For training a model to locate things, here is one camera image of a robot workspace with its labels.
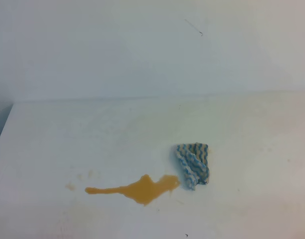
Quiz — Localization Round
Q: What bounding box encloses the blue striped cleaning rag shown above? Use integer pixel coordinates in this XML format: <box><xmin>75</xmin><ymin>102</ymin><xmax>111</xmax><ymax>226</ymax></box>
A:
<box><xmin>175</xmin><ymin>142</ymin><xmax>210</xmax><ymax>191</ymax></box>

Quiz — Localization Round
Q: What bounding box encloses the orange coffee spill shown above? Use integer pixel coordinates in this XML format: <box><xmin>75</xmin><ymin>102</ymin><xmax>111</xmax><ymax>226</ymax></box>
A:
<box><xmin>85</xmin><ymin>174</ymin><xmax>181</xmax><ymax>206</ymax></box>

